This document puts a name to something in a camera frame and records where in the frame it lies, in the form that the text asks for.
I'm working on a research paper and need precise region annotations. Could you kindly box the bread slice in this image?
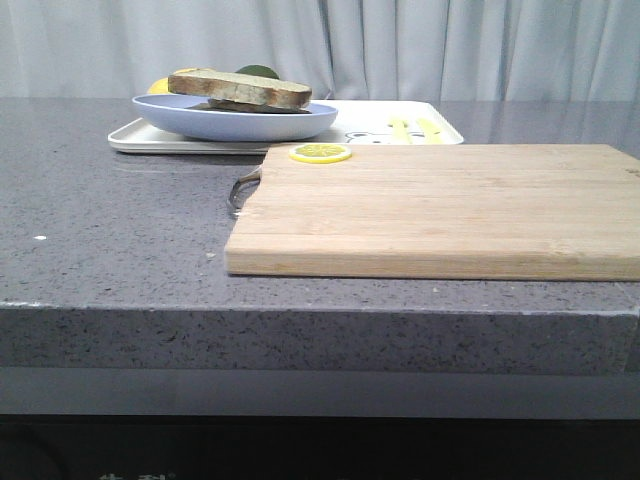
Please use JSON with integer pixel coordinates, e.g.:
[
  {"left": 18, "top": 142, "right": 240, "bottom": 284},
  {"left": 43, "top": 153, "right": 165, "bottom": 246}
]
[
  {"left": 168, "top": 68, "right": 312, "bottom": 109},
  {"left": 190, "top": 98, "right": 310, "bottom": 114}
]

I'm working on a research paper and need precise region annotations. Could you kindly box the light blue round plate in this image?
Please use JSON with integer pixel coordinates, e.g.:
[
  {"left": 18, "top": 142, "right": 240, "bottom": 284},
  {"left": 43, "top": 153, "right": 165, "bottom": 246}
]
[{"left": 132, "top": 94, "right": 338, "bottom": 143}]

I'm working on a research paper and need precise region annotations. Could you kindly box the cream bear tray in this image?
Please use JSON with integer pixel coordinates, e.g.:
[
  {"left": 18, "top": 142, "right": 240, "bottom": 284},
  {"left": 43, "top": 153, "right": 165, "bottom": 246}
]
[{"left": 108, "top": 100, "right": 464, "bottom": 155}]

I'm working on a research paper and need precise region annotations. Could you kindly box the lemon slice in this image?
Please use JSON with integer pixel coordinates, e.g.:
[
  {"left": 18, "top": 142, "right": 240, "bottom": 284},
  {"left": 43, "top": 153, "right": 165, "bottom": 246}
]
[{"left": 289, "top": 143, "right": 352, "bottom": 164}]

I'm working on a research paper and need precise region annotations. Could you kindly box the yellow plastic fork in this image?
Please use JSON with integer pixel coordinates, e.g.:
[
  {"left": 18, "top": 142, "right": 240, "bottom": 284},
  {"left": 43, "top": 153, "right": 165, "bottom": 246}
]
[{"left": 388, "top": 116, "right": 412, "bottom": 145}]

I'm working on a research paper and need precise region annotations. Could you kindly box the yellow plastic knife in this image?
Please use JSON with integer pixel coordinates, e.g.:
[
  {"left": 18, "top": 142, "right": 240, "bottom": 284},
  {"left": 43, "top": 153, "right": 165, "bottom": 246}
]
[{"left": 416, "top": 117, "right": 444, "bottom": 144}]

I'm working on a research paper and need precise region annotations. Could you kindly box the green lime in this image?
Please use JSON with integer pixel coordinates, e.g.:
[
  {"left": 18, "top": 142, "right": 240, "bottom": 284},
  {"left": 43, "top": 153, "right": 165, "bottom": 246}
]
[{"left": 237, "top": 64, "right": 280, "bottom": 80}]

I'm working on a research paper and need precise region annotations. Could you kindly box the grey curtain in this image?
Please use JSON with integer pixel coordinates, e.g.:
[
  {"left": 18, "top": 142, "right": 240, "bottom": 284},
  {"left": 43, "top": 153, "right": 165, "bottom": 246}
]
[{"left": 1, "top": 1, "right": 639, "bottom": 101}]

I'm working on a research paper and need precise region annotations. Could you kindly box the wooden cutting board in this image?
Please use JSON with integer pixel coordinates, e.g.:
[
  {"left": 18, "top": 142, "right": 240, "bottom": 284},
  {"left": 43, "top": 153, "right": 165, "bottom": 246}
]
[{"left": 224, "top": 144, "right": 639, "bottom": 281}]

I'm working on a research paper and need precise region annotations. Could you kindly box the rear yellow lemon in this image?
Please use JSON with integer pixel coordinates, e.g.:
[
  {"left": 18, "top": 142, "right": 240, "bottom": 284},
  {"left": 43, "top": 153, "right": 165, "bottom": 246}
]
[{"left": 171, "top": 68, "right": 211, "bottom": 75}]

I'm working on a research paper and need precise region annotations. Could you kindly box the yellow lemon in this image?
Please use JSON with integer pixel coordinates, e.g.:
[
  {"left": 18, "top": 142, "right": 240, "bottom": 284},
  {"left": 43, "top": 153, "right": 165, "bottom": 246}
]
[
  {"left": 171, "top": 68, "right": 211, "bottom": 75},
  {"left": 147, "top": 77, "right": 169, "bottom": 94}
]

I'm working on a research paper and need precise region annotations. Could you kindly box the front yellow lemon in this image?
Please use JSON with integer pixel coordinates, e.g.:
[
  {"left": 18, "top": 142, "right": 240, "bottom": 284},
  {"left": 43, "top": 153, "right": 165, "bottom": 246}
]
[{"left": 147, "top": 77, "right": 169, "bottom": 94}]

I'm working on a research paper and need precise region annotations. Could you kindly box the metal cutting board handle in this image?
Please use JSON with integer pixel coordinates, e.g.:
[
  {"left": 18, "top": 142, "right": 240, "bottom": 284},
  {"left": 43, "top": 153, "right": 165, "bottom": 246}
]
[{"left": 226, "top": 166, "right": 262, "bottom": 218}]

